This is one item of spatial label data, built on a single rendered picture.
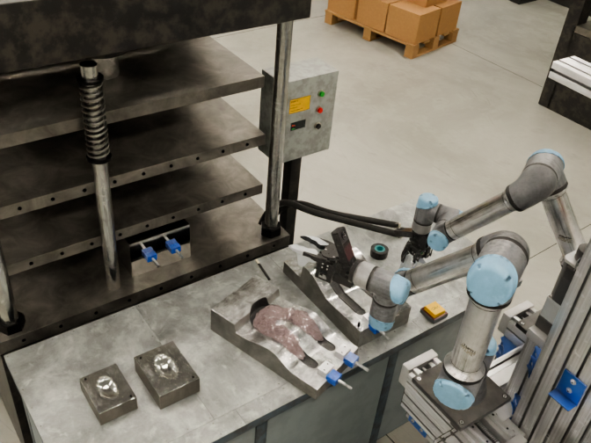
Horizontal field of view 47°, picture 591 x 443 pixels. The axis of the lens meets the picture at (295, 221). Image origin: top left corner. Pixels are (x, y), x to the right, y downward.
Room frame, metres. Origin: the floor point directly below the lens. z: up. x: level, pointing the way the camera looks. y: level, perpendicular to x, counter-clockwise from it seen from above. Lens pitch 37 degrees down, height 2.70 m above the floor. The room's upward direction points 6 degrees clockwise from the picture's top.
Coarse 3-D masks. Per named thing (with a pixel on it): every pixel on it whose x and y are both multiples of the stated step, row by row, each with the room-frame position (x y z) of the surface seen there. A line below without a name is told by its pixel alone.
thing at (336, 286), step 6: (336, 282) 2.02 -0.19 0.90; (336, 288) 1.99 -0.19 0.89; (342, 288) 1.99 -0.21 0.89; (342, 294) 1.97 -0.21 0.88; (372, 294) 1.98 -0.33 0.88; (342, 300) 1.93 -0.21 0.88; (348, 300) 1.94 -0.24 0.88; (348, 306) 1.90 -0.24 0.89; (354, 306) 1.91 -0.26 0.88; (360, 306) 1.91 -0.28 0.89; (360, 312) 1.87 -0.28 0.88
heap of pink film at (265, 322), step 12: (264, 312) 1.82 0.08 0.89; (276, 312) 1.82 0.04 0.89; (288, 312) 1.82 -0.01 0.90; (300, 312) 1.80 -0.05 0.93; (264, 324) 1.75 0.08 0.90; (276, 324) 1.75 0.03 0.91; (300, 324) 1.76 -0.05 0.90; (312, 324) 1.76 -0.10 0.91; (276, 336) 1.69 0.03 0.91; (288, 336) 1.69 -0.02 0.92; (312, 336) 1.73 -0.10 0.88; (288, 348) 1.65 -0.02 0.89; (300, 348) 1.66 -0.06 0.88
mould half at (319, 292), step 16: (288, 272) 2.13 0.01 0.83; (304, 272) 2.05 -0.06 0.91; (304, 288) 2.04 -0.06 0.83; (320, 288) 1.97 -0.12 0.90; (352, 288) 2.00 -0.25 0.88; (320, 304) 1.95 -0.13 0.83; (336, 304) 1.91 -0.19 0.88; (368, 304) 1.92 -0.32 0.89; (336, 320) 1.87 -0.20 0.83; (352, 320) 1.82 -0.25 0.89; (400, 320) 1.90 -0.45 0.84; (352, 336) 1.80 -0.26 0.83; (368, 336) 1.80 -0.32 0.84
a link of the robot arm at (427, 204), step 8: (424, 192) 2.12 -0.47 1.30; (424, 200) 2.06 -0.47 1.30; (432, 200) 2.06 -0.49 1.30; (416, 208) 2.08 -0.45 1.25; (424, 208) 2.05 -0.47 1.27; (432, 208) 2.05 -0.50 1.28; (416, 216) 2.07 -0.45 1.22; (424, 216) 2.05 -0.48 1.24; (432, 216) 2.04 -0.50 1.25; (424, 224) 2.05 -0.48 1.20
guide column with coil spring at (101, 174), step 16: (80, 64) 1.98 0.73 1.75; (96, 64) 1.99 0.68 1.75; (96, 96) 1.97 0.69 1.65; (96, 144) 1.96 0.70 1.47; (96, 176) 1.97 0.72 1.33; (96, 192) 1.97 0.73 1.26; (112, 208) 1.99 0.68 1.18; (112, 224) 1.98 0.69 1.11; (112, 240) 1.97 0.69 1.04; (112, 256) 1.97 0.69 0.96; (112, 272) 1.97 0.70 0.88; (112, 288) 1.96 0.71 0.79
